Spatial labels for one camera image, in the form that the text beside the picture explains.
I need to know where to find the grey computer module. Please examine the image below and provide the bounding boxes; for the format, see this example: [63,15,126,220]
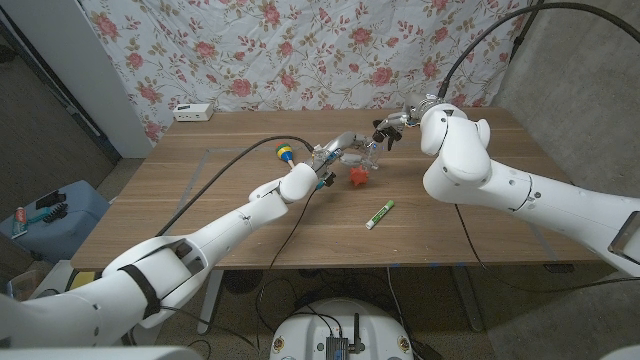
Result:
[325,335,350,360]

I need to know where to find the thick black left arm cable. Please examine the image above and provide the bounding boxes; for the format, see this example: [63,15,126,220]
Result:
[154,134,316,239]

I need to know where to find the blue storage box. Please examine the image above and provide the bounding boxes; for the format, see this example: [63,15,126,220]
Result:
[0,179,111,266]

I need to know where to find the white robot shoulder cover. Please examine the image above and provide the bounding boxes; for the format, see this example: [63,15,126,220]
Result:
[0,344,204,360]

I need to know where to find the clear plastic dispenser bottle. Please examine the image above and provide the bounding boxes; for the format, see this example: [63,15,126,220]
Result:
[357,139,384,171]

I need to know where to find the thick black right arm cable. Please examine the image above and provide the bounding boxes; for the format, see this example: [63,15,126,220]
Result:
[437,1,640,100]

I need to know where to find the black pump head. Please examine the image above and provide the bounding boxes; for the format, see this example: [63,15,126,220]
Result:
[372,119,404,151]

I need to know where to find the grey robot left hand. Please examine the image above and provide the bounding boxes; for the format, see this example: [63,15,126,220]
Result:
[309,130,384,179]

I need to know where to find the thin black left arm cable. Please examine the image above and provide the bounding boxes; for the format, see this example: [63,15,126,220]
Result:
[252,185,321,354]

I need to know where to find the white power strip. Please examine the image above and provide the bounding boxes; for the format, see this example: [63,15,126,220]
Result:
[172,103,215,123]

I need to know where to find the yellow and black floor item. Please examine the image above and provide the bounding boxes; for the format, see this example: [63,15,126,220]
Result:
[67,271,101,294]

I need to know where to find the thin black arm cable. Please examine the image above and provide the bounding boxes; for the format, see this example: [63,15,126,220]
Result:
[452,202,640,295]
[252,185,321,354]

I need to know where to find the green and white marker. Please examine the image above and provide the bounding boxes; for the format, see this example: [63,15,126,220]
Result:
[365,199,396,231]

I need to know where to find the red toothpaste tube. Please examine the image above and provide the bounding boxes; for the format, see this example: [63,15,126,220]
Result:
[10,206,29,240]

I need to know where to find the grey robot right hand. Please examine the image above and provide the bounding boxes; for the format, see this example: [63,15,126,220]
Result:
[372,92,444,151]

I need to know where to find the white table leg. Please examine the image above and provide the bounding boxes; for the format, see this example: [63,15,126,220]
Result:
[196,269,225,335]

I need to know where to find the black backdrop stand pole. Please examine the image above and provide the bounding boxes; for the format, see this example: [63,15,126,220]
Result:
[508,0,546,64]

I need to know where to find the grey table leg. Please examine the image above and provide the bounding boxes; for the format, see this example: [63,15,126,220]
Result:
[452,264,485,334]

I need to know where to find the black antenna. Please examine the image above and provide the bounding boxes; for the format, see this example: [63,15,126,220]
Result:
[351,312,366,354]

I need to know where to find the black hair brush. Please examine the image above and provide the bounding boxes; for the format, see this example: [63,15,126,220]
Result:
[42,202,70,224]

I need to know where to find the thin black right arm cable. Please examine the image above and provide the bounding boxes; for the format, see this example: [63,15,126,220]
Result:
[452,202,640,295]

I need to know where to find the floral backdrop cloth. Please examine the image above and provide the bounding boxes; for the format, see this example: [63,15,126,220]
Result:
[79,0,536,144]

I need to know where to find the red spiky stress ball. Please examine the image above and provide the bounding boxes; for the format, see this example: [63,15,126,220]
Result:
[348,166,371,188]

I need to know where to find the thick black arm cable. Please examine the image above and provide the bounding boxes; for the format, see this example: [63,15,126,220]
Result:
[154,134,316,239]
[437,1,640,100]

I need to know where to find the white robot torso base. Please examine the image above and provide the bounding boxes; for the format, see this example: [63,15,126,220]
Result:
[268,298,415,360]

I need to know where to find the multicoloured wooden maraca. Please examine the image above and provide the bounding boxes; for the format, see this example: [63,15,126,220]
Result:
[274,142,297,169]

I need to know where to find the black flat clip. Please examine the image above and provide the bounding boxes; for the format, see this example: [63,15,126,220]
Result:
[34,189,67,210]

